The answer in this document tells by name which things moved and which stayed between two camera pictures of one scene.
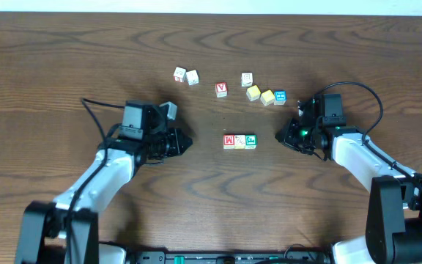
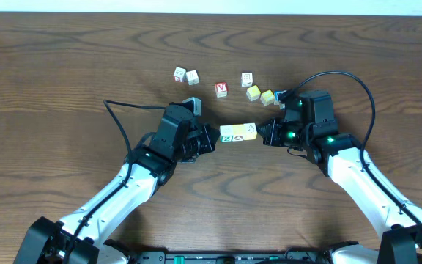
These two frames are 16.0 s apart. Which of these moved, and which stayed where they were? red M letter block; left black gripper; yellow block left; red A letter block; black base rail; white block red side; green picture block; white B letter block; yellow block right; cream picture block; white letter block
Moved: left black gripper; green picture block; cream picture block; red M letter block
Stayed: white letter block; yellow block left; white B letter block; red A letter block; black base rail; white block red side; yellow block right
